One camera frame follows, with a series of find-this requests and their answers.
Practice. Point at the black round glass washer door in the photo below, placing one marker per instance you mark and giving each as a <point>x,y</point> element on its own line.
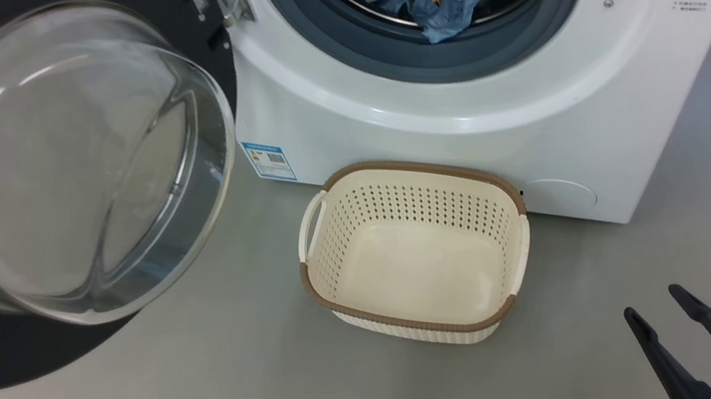
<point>68,168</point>

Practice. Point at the round white filter cover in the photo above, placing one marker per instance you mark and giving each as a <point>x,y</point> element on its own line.
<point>561,196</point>

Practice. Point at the metal door hinge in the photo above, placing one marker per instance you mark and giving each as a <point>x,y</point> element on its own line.
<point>229,4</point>

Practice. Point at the cream perforated laundry basket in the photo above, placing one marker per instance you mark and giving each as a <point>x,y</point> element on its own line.
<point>425,267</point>

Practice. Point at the white front-load washing machine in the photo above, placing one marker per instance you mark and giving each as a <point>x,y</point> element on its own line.
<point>457,117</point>

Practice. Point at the blue energy label sticker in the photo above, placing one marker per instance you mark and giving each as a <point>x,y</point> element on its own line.
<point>268,161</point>

